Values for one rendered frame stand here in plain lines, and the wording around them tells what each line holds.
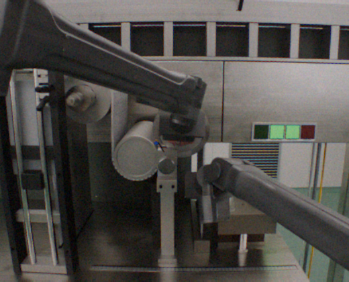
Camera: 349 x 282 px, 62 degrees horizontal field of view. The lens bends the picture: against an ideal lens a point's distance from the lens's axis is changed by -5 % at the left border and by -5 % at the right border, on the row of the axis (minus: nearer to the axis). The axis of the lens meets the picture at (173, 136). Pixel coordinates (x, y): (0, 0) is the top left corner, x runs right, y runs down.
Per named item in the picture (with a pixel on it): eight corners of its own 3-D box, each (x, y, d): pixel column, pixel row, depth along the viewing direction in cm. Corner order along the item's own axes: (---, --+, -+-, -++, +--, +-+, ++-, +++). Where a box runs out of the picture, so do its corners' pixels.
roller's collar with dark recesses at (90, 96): (66, 112, 73) (64, 86, 72) (74, 109, 79) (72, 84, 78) (90, 111, 73) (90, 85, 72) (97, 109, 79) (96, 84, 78)
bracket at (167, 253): (158, 264, 79) (156, 154, 73) (159, 251, 85) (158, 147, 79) (176, 264, 79) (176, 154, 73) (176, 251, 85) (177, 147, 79)
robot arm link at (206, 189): (222, 162, 66) (196, 164, 66) (225, 193, 64) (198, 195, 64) (217, 168, 73) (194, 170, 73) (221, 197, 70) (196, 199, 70)
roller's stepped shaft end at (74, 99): (62, 108, 67) (62, 94, 66) (71, 105, 73) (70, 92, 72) (76, 108, 67) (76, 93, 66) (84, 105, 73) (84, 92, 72)
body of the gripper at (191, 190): (225, 198, 77) (229, 194, 70) (184, 198, 77) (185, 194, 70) (224, 172, 79) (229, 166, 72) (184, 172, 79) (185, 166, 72)
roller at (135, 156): (114, 178, 82) (112, 135, 79) (128, 154, 107) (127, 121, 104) (158, 179, 82) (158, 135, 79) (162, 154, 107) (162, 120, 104)
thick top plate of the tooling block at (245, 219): (217, 234, 81) (218, 214, 80) (205, 183, 120) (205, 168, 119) (276, 233, 81) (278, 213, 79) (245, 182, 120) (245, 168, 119)
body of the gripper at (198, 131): (204, 141, 68) (211, 123, 61) (158, 137, 67) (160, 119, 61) (203, 116, 71) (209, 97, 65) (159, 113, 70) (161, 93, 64)
